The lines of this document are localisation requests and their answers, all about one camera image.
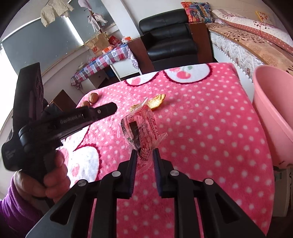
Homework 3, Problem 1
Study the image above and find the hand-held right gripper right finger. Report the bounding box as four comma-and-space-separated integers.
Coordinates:
153, 148, 267, 238

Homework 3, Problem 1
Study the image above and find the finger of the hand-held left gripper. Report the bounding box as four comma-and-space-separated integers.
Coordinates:
82, 102, 118, 125

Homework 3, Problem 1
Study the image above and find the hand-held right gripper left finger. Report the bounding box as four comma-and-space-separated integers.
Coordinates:
25, 149, 138, 238

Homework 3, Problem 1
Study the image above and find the clear red printed wrapper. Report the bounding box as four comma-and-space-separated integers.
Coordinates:
119, 97, 168, 171

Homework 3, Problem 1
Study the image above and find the pink plastic basin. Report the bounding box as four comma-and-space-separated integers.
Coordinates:
252, 65, 293, 170

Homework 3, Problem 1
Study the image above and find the person's left forearm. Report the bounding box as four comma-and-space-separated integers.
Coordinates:
0, 181, 49, 238

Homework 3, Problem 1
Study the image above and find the person's left hand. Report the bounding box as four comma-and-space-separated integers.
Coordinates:
12, 150, 71, 204

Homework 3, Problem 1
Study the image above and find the brown wooden stool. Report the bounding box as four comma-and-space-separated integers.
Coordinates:
53, 90, 77, 111

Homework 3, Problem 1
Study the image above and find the white side cabinet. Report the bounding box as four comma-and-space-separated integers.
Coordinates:
88, 58, 142, 90

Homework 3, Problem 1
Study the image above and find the large gold wrapper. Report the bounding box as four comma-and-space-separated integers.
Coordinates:
148, 93, 166, 111

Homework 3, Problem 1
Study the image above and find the pink polka dot blanket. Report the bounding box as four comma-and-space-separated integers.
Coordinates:
62, 62, 275, 238

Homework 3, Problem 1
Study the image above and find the brown paper bag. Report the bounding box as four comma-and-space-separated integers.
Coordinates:
85, 33, 110, 55

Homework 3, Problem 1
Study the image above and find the large window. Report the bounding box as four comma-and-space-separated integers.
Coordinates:
0, 0, 116, 76

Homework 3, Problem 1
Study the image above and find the white hanging garment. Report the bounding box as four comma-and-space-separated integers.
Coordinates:
78, 0, 108, 31

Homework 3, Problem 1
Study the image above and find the black leather armchair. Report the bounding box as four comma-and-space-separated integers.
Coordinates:
127, 9, 214, 75

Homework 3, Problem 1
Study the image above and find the cream hanging garment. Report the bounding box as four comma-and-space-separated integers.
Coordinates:
41, 0, 74, 27

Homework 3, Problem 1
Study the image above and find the white bed base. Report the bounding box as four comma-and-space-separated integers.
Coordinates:
215, 46, 254, 103

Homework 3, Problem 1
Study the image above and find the colourful printed cushion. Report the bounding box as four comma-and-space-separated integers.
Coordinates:
181, 2, 214, 23

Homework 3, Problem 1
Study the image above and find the bed with patterned bedding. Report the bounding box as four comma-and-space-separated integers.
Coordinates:
207, 22, 293, 76

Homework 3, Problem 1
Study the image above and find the white and pink dotted quilt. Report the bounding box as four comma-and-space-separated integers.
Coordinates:
212, 9, 293, 52

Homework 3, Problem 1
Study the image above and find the yellow flowered pillow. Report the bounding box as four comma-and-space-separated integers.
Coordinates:
256, 11, 274, 23

